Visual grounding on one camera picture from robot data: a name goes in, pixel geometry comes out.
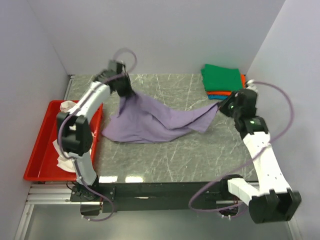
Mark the purple t shirt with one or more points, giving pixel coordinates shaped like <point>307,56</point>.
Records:
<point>141,119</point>

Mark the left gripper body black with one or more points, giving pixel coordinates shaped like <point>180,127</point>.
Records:
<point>125,88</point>

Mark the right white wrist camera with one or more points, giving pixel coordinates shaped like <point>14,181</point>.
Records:
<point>250,85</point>

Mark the black base beam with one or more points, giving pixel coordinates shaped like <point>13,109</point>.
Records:
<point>146,196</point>

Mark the red plastic bin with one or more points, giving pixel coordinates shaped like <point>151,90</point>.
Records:
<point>43,161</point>

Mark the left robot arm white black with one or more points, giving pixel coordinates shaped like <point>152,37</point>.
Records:
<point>100,88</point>

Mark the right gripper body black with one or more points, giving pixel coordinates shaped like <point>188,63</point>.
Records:
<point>228,108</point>

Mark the blue folded t shirt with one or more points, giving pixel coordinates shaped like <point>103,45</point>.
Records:
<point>217,97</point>

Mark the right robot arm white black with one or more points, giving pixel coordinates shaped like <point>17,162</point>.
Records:
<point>274,200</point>

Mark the white t shirt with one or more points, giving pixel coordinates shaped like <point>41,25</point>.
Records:
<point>74,136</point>

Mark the green folded t shirt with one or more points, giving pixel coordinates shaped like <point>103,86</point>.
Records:
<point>216,78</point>

